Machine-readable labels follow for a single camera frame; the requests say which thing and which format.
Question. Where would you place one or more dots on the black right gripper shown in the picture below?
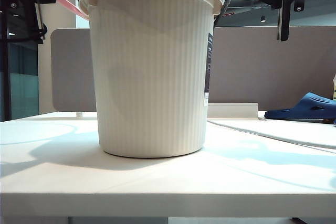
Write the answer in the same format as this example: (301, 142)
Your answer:
(284, 11)

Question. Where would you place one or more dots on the white partition base trim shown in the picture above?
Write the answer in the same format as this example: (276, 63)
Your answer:
(233, 110)

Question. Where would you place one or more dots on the yellow snack package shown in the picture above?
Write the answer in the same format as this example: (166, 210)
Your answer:
(334, 87)

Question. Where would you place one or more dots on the blue rubber clog slipper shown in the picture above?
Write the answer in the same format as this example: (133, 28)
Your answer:
(309, 103)

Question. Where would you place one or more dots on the dark framed glass wall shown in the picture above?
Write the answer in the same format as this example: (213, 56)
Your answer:
(23, 90)

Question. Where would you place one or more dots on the black ceiling spotlight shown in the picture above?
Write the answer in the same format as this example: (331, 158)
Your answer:
(263, 19)

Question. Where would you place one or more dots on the dark product label sticker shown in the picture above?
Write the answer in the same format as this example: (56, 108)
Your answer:
(208, 64)

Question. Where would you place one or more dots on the white ribbed plastic trash can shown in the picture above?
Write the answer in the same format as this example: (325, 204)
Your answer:
(152, 77)

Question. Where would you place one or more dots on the white round building column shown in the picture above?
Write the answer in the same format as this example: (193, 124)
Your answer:
(43, 77)

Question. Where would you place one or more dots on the grey rounded desk divider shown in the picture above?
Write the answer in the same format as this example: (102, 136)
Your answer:
(73, 72)

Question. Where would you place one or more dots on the white divider foot bracket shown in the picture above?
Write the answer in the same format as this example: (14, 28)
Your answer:
(79, 114)

